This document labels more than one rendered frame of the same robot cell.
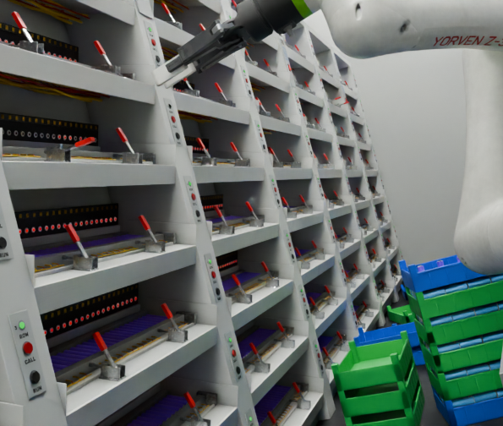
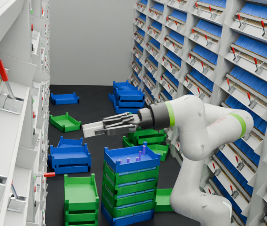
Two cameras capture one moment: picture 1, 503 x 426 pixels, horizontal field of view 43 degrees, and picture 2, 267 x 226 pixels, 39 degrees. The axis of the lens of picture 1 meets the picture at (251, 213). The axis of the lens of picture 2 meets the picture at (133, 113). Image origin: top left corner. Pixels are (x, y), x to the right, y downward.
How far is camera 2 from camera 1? 1.04 m
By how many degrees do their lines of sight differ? 38
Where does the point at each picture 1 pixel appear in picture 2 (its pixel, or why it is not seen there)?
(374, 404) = (81, 217)
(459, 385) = (120, 211)
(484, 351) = (135, 198)
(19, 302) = not seen: outside the picture
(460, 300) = (133, 177)
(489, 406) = (129, 219)
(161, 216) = not seen: hidden behind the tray
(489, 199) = (192, 189)
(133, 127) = not seen: hidden behind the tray
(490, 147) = (197, 164)
